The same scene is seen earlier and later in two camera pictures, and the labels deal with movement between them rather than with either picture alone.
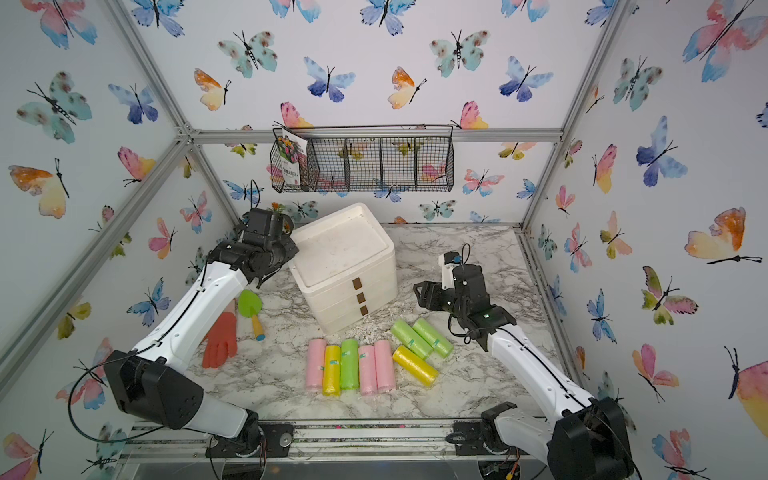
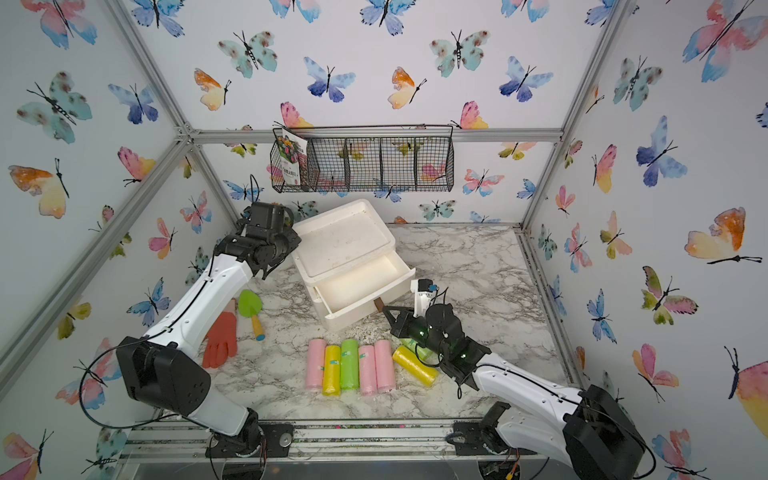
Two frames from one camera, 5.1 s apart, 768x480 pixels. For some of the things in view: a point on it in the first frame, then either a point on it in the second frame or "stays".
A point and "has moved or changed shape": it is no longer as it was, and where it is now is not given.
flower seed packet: x=291 y=151 stays
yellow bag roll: x=415 y=365 stays
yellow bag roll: x=332 y=371 stays
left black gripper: x=290 y=247 stays
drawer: x=364 y=284 has moved or changed shape
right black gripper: x=433 y=291 → x=399 y=326
